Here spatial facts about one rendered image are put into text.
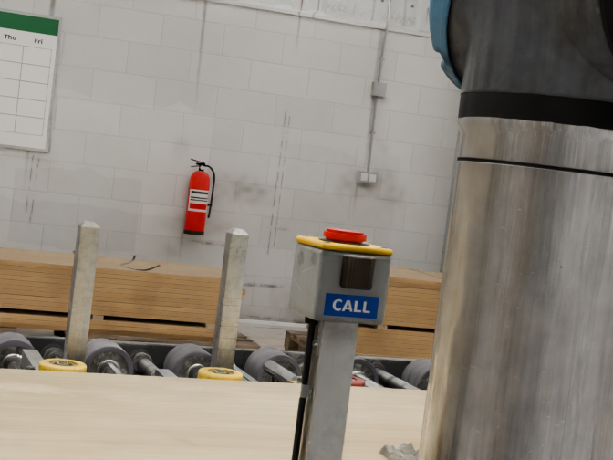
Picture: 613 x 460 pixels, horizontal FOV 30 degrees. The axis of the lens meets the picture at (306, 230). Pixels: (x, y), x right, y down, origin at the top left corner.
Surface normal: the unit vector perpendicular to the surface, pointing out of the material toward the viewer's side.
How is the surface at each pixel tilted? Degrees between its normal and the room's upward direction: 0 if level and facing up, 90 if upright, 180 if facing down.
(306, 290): 90
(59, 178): 90
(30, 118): 90
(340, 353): 90
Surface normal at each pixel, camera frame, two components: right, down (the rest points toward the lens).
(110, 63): 0.29, 0.08
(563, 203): -0.12, 0.04
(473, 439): -0.60, -0.04
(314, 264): -0.93, -0.10
